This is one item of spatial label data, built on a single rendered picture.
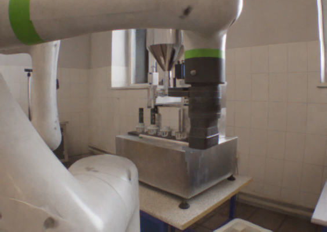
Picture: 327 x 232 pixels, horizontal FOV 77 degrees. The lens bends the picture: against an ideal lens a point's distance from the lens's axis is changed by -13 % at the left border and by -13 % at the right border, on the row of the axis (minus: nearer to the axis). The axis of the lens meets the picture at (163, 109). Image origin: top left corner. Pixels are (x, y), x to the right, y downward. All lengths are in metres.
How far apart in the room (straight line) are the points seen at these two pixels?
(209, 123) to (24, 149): 0.37
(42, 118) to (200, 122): 0.67
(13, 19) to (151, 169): 1.01
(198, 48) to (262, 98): 2.16
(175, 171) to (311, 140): 1.68
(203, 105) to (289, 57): 2.12
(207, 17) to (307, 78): 2.17
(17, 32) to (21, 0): 0.06
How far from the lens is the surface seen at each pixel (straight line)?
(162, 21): 0.40
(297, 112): 2.52
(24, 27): 0.46
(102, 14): 0.40
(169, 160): 1.16
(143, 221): 2.00
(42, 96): 0.99
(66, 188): 0.28
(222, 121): 1.42
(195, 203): 1.19
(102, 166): 0.39
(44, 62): 1.00
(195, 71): 0.49
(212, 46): 0.50
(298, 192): 2.69
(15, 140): 0.28
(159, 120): 1.59
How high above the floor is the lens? 1.29
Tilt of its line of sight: 4 degrees down
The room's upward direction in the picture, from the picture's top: straight up
